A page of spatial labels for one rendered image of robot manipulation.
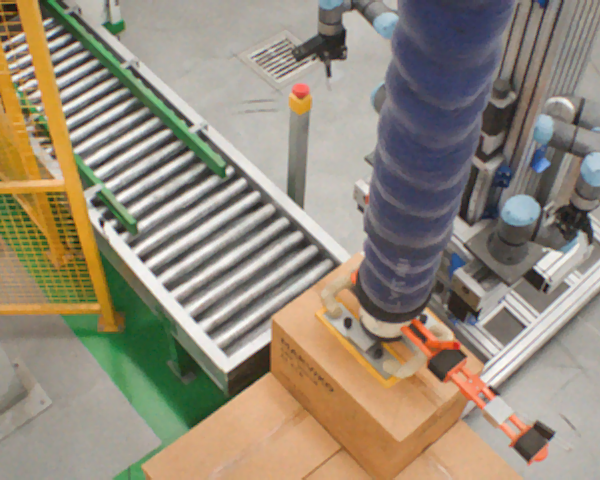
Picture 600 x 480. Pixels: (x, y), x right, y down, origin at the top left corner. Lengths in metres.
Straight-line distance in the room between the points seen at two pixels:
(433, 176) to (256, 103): 2.89
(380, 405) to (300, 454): 0.46
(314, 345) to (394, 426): 0.38
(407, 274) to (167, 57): 3.05
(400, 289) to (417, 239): 0.25
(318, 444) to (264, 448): 0.19
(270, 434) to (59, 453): 1.06
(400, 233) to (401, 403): 0.77
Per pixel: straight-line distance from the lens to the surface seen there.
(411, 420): 2.71
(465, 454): 3.13
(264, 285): 3.37
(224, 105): 4.75
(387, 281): 2.32
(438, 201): 2.03
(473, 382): 2.51
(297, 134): 3.50
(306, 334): 2.81
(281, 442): 3.07
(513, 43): 2.68
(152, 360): 3.86
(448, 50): 1.67
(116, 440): 3.71
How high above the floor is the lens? 3.39
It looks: 55 degrees down
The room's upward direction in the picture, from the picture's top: 3 degrees clockwise
